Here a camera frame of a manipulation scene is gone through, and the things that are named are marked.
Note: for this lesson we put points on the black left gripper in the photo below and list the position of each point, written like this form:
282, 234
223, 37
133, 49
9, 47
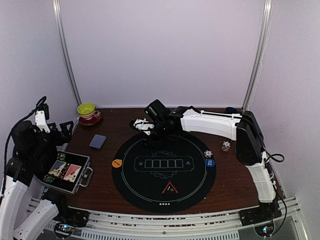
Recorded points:
66, 136

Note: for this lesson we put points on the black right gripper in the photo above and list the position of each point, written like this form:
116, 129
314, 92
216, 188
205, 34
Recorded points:
150, 143

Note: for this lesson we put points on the orange round blind button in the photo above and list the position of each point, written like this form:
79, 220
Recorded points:
117, 163

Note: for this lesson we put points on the red black triangle marker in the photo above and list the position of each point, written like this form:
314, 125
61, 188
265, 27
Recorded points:
170, 189

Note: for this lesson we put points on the blue white poker chip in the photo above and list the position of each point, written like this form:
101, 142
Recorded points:
208, 154

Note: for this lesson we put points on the blue round blind button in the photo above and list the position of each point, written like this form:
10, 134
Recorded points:
210, 162

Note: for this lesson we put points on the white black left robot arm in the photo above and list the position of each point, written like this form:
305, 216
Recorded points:
34, 152

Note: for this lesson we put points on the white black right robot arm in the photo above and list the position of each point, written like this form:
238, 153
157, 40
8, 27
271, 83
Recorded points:
242, 128

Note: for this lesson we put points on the green bowl on red saucer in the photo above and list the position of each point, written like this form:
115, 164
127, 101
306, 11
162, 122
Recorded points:
88, 114

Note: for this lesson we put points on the blue playing card deck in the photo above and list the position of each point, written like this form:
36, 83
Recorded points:
97, 141

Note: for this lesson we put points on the blue card box in case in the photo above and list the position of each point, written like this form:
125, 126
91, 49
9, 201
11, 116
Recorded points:
56, 169

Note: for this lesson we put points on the aluminium poker case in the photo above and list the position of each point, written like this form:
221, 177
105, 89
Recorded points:
83, 179

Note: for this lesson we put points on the red card box in case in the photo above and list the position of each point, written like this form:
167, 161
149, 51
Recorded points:
72, 173

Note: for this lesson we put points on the round black poker mat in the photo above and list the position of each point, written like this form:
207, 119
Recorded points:
146, 171

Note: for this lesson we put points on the dark blue enamel mug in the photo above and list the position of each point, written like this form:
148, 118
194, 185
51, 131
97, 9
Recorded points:
231, 110

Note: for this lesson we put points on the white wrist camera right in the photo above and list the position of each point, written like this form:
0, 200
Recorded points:
142, 125

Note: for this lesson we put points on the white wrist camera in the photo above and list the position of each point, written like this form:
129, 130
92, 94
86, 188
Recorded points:
142, 125
41, 117

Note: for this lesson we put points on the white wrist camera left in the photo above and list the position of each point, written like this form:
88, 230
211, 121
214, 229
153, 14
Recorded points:
41, 117

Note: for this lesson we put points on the aluminium front rail frame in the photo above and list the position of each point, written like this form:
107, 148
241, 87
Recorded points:
223, 225

